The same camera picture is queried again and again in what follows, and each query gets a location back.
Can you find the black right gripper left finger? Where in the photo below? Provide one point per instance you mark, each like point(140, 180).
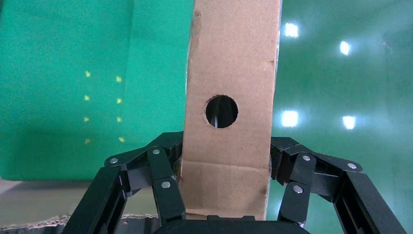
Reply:
point(164, 193)

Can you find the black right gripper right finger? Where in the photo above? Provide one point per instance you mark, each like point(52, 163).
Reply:
point(358, 193)

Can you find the small cardboard box with hole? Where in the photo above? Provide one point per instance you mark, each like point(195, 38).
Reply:
point(232, 58)

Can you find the large green table cloth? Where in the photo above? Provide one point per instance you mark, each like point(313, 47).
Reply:
point(80, 48)

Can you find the light wooden board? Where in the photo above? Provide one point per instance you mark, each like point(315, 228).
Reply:
point(42, 197)

